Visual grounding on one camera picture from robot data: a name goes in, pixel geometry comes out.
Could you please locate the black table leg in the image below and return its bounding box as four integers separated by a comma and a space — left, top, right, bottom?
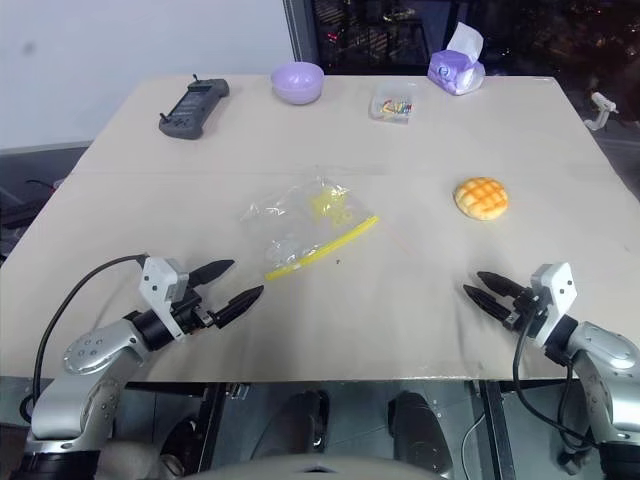
195, 382, 230, 480
478, 379, 517, 480

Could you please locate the golden melon bun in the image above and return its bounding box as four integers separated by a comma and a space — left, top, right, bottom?
453, 176, 512, 222

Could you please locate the purple tissue pack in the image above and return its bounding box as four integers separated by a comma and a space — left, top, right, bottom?
426, 20, 488, 97

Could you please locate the black stand foot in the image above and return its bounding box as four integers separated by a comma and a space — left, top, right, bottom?
556, 446, 584, 477

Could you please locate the grey window frame post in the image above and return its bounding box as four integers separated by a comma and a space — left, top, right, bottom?
281, 0, 321, 76

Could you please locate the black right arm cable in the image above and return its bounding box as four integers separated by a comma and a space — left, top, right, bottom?
512, 299, 607, 452

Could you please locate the pale robot torso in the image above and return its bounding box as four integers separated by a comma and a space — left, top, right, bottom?
239, 452, 451, 480

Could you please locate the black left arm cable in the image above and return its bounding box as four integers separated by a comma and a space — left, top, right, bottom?
18, 254, 150, 427

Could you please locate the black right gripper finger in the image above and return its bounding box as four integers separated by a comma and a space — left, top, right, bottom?
462, 284, 517, 327
475, 270, 527, 301

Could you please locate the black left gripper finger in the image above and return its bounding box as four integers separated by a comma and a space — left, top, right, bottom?
187, 258, 236, 289
207, 285, 266, 330

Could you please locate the white tool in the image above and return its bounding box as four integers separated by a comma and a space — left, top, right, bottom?
581, 90, 620, 132

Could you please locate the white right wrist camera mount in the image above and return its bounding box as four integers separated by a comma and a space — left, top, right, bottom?
529, 261, 577, 347

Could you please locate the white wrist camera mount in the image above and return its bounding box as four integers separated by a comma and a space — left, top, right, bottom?
529, 261, 577, 347
138, 256, 194, 342

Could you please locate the purple bowl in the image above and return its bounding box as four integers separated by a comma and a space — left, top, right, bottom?
270, 61, 325, 107

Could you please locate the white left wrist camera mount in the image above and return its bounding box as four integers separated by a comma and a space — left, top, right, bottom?
138, 256, 194, 342

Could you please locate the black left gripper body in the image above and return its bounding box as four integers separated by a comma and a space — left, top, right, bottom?
172, 288, 222, 335

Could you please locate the clear box of coloured clips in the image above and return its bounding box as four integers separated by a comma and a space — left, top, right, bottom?
368, 81, 419, 127

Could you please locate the dark rounded shape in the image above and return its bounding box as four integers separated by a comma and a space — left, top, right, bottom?
386, 391, 452, 476
283, 389, 332, 452

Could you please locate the dark grey handheld controller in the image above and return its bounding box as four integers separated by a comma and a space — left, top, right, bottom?
157, 74, 232, 141

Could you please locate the clear zip bag yellow seal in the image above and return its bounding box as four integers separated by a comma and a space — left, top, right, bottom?
238, 168, 382, 283

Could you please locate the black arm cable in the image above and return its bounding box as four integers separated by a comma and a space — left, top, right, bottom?
18, 254, 150, 427
512, 299, 607, 452

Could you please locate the white floor cable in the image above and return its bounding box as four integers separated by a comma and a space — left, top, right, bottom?
459, 413, 490, 480

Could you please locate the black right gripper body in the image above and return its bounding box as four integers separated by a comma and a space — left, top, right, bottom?
502, 289, 548, 338

